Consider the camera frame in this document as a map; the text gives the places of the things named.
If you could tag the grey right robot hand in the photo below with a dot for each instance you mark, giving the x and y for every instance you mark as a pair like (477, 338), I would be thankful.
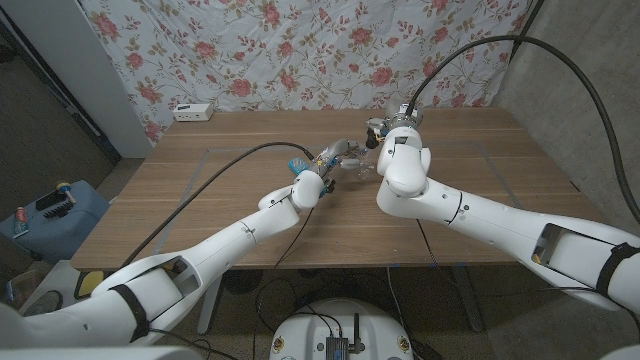
(402, 115)

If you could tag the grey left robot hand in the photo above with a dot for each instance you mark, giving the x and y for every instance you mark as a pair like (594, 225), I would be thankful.
(337, 150)

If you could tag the clear plastic spray bottle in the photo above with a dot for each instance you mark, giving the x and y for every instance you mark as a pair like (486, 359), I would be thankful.
(365, 170)

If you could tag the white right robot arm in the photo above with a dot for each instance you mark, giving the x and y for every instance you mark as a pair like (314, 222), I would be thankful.
(500, 222)

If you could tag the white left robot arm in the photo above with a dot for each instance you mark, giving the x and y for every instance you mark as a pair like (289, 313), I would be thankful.
(230, 237)

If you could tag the floral backdrop cloth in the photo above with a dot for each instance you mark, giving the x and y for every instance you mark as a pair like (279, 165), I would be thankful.
(310, 50)

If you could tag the white power strip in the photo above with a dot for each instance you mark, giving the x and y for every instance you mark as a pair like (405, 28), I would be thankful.
(192, 112)

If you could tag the black backdrop stand pole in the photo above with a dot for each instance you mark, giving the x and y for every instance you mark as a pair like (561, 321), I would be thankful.
(527, 20)

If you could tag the white robot torso base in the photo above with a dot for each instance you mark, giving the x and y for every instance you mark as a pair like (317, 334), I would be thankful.
(310, 325)

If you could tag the black antenna module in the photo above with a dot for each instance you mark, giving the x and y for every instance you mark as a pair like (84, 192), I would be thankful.
(337, 345)

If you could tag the grey table leg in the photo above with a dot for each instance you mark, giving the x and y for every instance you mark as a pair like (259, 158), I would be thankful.
(467, 300)

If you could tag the yellow blue small tool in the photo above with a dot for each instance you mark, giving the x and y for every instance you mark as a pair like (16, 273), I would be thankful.
(65, 189)

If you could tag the yellow disc with black rim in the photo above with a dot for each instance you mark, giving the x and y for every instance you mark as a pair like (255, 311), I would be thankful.
(90, 282)

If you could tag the blue storage box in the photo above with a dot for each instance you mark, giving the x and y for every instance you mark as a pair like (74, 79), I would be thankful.
(60, 232)

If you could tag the black brush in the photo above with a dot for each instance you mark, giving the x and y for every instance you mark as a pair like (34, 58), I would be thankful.
(52, 202)

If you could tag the red green toothpaste tube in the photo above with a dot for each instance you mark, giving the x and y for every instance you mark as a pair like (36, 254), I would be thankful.
(21, 222)

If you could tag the grey round item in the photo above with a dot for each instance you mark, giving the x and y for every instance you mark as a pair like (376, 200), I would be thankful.
(45, 306)

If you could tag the clear plastic container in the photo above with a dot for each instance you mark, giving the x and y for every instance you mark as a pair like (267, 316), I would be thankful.
(20, 287)

